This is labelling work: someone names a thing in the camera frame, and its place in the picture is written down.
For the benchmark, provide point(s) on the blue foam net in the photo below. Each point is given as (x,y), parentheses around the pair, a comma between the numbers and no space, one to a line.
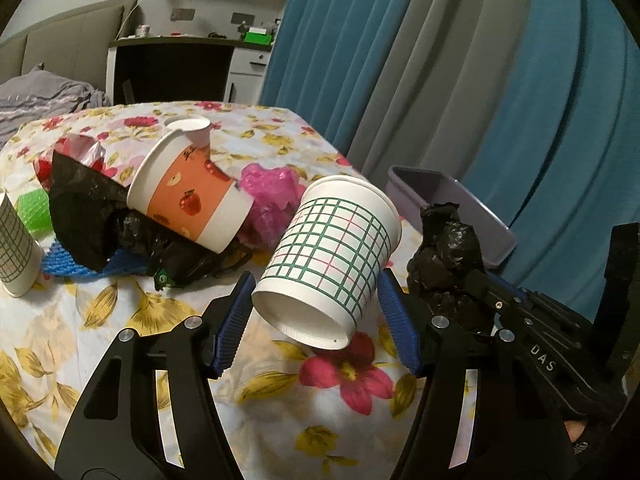
(60,261)

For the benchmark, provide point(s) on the white drawer cabinet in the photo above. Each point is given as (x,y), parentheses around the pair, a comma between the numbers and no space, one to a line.
(247,72)

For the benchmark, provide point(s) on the small white paper cup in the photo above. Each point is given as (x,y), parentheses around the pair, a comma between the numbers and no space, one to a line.
(192,127)

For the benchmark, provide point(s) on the blue curtain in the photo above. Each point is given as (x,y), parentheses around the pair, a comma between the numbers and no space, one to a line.
(325,45)
(575,135)

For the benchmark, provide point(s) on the large black plastic bag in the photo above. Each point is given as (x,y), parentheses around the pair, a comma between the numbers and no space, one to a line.
(85,210)

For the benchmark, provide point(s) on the grey curtain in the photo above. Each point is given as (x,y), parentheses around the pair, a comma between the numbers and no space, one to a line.
(430,60)

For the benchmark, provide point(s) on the orange fruit print paper cup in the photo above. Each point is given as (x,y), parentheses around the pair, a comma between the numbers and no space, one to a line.
(190,195)

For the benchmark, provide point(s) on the dark top desk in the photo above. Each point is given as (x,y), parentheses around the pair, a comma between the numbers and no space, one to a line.
(170,67)

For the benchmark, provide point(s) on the grey padded headboard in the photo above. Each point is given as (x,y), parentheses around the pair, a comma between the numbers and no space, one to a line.
(60,40)

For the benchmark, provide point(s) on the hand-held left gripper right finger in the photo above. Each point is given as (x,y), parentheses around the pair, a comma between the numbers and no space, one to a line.
(396,321)

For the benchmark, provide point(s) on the pink plastic bag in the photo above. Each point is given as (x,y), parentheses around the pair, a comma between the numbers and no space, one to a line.
(272,195)

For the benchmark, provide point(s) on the small white jar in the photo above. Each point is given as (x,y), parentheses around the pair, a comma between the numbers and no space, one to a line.
(143,31)

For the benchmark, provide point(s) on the floral tablecloth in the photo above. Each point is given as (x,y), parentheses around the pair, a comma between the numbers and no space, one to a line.
(150,325)

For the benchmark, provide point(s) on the grey wall socket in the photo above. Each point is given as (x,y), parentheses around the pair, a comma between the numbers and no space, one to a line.
(242,17)
(182,14)

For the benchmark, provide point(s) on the green box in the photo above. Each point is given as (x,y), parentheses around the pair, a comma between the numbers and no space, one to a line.
(259,36)

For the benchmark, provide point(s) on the green foam net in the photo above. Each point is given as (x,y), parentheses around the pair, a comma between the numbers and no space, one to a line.
(35,212)

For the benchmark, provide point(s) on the small black plastic bag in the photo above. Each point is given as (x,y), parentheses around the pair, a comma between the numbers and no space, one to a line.
(445,255)

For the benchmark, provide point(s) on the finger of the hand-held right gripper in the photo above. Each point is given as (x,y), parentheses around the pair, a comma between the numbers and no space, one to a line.
(492,290)

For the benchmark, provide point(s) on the red and white plastic bag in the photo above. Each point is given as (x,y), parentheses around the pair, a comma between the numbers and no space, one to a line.
(92,152)

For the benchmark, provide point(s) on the purple plastic bin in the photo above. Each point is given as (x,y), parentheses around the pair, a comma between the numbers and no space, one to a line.
(480,220)

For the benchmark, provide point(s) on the green checked paper cup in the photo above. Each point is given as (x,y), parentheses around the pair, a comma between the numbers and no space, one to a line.
(17,250)
(330,255)

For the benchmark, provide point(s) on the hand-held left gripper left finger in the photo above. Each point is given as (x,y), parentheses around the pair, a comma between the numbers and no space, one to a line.
(234,321)

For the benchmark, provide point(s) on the grey striped blanket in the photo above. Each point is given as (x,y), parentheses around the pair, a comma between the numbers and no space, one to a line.
(45,95)

